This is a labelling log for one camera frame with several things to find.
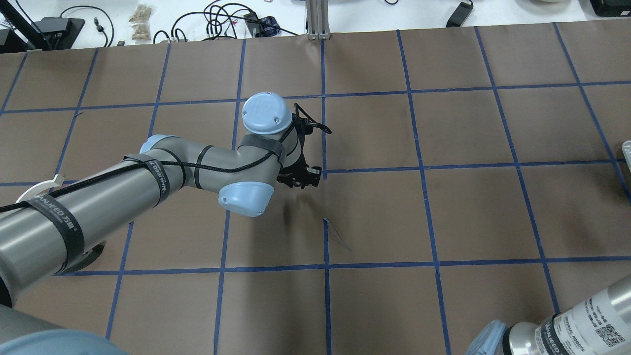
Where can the aluminium frame post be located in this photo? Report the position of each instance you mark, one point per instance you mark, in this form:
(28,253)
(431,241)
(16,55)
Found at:
(317,19)

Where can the white curved plastic part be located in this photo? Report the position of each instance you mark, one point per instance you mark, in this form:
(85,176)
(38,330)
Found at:
(39,188)

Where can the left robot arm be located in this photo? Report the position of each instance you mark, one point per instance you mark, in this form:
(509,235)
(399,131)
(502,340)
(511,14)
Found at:
(53,232)

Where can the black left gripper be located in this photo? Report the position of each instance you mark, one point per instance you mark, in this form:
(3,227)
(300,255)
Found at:
(294,176)

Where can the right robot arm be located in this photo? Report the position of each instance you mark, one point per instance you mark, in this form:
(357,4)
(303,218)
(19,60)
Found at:
(599,325)

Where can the olive curved brake shoe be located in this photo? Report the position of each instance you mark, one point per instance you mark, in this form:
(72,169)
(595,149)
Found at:
(91,255)

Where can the black power adapter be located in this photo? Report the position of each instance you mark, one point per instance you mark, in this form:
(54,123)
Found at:
(460,14)

